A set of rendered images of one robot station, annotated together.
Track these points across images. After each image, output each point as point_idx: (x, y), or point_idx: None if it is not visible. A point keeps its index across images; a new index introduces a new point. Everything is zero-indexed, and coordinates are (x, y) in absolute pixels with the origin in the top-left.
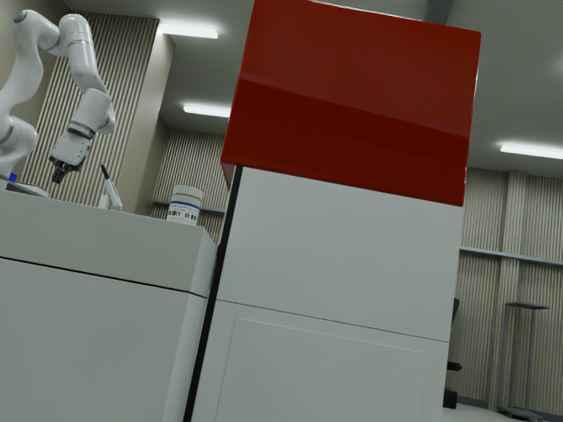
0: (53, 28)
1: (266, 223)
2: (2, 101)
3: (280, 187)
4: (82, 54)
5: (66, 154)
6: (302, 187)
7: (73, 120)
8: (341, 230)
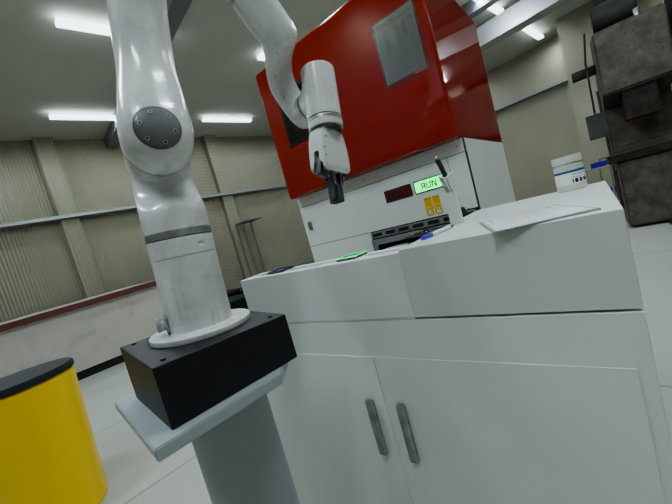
0: None
1: (481, 180)
2: (172, 87)
3: (475, 149)
4: (277, 0)
5: (339, 160)
6: (479, 147)
7: (329, 111)
8: (493, 172)
